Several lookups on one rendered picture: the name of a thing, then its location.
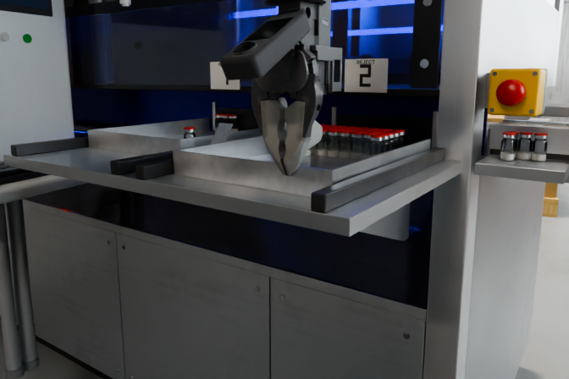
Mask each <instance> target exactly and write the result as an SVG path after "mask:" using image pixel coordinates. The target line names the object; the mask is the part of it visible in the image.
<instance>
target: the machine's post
mask: <svg viewBox="0 0 569 379"><path fill-rule="evenodd" d="M492 3H493V0H445V11H444V25H443V41H442V56H441V70H440V86H439V115H438V129H437V145H436V147H438V148H445V159H444V160H449V161H458V162H462V165H461V173H460V174H458V175H456V176H455V177H454V178H452V179H450V180H448V181H446V182H444V183H443V184H441V185H439V186H438V187H436V188H434V203H433V219H432V233H431V249H430V263H429V279H428V308H427V323H426V338H425V353H424V367H423V379H465V369H466V357H467V335H468V323H469V312H470V300H471V289H472V267H473V255H474V244H475V232H476V221H477V209H478V186H479V175H476V174H474V167H475V162H478V161H480V160H481V152H482V140H483V118H484V107H485V95H486V84H487V72H488V61H489V38H490V26H491V15H492Z"/></svg>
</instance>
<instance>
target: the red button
mask: <svg viewBox="0 0 569 379"><path fill-rule="evenodd" d="M526 93H527V91H526V87H525V85H524V84H523V83H522V82H521V81H520V80H505V81H503V82H501V83H500V84H499V86H498V87H497V90H496V97H497V100H498V101H499V102H500V103H501V104H502V105H505V106H508V107H511V106H515V105H517V104H519V103H521V102H522V101H523V100H524V98H525V96H526Z"/></svg>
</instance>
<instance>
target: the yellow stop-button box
mask: <svg viewBox="0 0 569 379"><path fill-rule="evenodd" d="M547 75H548V69H491V71H490V80H489V101H488V114H489V115H505V116H524V117H536V116H538V115H540V114H543V113H544V102H545V93H546V85H547ZM505 80H520V81H521V82H522V83H523V84H524V85H525V87H526V91H527V93H526V96H525V98H524V100H523V101H522V102H521V103H519V104H517V105H515V106H511V107H508V106H505V105H502V104H501V103H500V102H499V101H498V100H497V97H496V90H497V87H498V86H499V84H500V83H501V82H503V81H505Z"/></svg>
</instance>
